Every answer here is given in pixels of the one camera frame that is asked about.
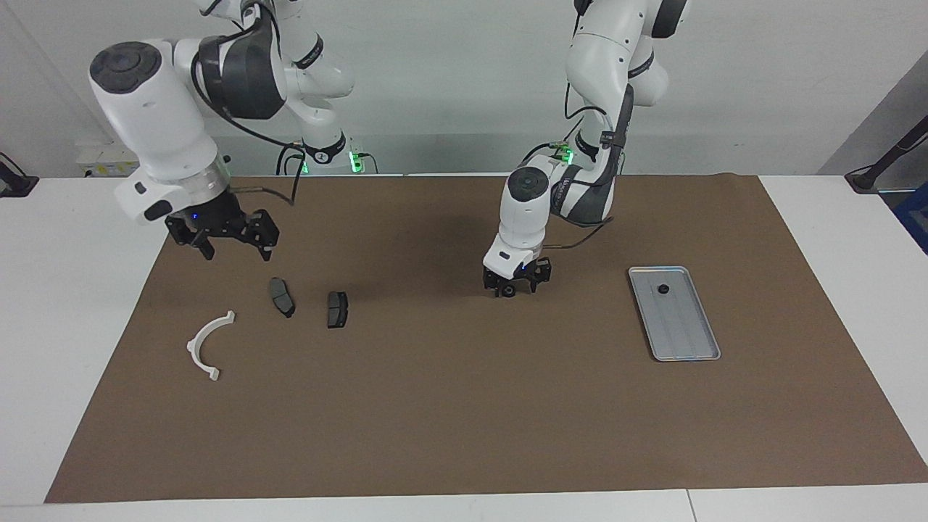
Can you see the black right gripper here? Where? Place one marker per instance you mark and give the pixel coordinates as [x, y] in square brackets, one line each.
[210, 221]

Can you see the long grey brake pad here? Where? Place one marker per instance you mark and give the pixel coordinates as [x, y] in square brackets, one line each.
[281, 297]

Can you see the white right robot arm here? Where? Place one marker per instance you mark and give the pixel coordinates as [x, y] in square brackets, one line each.
[156, 116]

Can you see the brown table mat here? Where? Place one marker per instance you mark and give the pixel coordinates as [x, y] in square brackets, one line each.
[449, 406]

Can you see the blue plastic crate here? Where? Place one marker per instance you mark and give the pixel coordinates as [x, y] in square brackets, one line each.
[915, 217]

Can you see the short grey brake pad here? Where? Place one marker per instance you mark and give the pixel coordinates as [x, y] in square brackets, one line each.
[337, 309]

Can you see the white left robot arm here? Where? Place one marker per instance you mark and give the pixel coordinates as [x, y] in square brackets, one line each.
[602, 65]

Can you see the white power strip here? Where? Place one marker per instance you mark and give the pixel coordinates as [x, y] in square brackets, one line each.
[109, 161]

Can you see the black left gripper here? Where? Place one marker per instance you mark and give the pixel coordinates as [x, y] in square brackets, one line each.
[518, 281]

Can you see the silver metal tray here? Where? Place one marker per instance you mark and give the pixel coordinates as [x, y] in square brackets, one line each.
[678, 319]

